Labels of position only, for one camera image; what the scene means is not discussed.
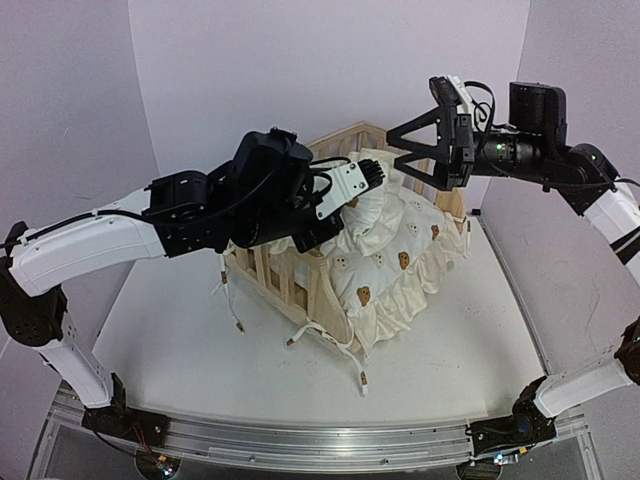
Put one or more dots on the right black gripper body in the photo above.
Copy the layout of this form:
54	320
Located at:
463	153

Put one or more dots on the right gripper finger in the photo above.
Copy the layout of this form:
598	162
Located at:
408	164
397	136

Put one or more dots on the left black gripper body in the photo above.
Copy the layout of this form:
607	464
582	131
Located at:
275	222

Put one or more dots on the wooden pet bed frame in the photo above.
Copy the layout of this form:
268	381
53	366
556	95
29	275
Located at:
368	283

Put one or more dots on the bear print cushion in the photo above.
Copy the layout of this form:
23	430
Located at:
351	301

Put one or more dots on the small bear print pillow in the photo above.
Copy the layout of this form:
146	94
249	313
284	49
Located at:
372	219

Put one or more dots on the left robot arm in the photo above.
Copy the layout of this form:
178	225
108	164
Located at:
271	189

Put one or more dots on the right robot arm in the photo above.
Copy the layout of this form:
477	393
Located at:
531	147

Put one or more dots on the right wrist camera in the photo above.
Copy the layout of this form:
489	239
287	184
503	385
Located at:
450	90

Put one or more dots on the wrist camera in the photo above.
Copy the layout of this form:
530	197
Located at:
340	181
450	90

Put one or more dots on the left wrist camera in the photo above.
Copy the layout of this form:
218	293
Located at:
340	181

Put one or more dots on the aluminium front rail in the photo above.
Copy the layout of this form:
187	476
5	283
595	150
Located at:
301	448

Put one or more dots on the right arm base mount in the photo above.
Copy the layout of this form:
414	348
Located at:
526	426

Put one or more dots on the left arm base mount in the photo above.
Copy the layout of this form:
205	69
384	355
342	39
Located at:
119	420

